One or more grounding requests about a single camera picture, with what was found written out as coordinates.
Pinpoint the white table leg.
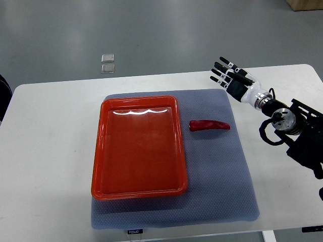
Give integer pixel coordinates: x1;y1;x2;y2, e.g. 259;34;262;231
261;230;277;242

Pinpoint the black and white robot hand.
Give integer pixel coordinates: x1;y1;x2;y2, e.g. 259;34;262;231
210;56;273;110

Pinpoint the dark object at left edge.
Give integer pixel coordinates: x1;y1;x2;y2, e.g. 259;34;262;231
0;75;13;122

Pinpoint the black table control label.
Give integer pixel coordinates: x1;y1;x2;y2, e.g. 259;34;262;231
127;229;143;235

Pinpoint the grey-blue textured mat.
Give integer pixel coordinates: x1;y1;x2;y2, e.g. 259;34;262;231
91;89;259;230

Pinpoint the black table edge tag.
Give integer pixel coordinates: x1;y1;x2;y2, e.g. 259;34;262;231
301;225;323;233

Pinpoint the cardboard box corner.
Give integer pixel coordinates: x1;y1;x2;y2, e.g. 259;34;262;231
286;0;322;11

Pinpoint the red pepper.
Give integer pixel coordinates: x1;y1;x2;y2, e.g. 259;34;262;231
189;120;231;132

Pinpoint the upper metal floor plate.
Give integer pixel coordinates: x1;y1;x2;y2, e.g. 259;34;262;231
101;53;115;63

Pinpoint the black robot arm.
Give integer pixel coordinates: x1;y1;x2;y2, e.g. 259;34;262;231
259;88;322;179

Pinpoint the red plastic tray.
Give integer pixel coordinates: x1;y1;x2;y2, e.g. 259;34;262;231
91;95;188;201

